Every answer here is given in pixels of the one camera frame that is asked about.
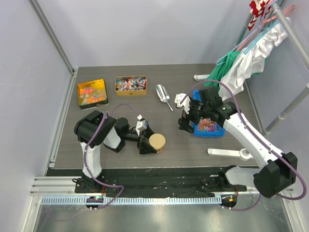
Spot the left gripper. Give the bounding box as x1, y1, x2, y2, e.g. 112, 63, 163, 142
122, 124, 158, 154

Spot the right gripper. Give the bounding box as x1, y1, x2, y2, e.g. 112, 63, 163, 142
178, 98, 211, 133

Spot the beige jar lid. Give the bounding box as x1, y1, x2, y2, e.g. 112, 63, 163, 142
149, 133, 166, 150

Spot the clear plastic jar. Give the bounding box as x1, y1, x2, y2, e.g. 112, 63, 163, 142
153, 146, 165, 154

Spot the blue plastic bin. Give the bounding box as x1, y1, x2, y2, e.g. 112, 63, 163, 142
192, 89, 226, 138

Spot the silver metal scoop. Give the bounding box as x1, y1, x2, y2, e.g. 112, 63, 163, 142
155, 85, 173, 112

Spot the gold tin of lollipops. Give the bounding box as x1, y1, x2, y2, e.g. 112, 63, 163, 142
115, 76, 147, 96

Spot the gold tin of star candies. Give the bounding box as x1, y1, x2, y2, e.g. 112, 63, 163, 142
77, 79, 109, 110

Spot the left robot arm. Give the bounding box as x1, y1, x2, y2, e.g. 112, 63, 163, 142
72, 110, 157, 193

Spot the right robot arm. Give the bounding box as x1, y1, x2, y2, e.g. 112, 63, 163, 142
174, 86, 297, 198

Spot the green garment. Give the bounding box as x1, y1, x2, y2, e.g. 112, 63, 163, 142
207, 51, 240, 82

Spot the white clothes rack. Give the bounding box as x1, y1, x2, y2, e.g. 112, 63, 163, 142
193, 0, 309, 161

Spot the red white garment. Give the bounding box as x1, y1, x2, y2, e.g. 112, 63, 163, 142
247, 0, 274, 31

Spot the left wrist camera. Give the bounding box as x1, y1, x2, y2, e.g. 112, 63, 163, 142
135, 114, 148, 135

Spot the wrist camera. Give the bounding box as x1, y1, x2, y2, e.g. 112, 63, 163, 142
135, 114, 148, 135
174, 93, 191, 114

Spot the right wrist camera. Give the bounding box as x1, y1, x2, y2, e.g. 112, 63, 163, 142
174, 93, 191, 114

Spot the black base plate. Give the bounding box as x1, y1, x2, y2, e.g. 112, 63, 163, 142
46, 167, 251, 198

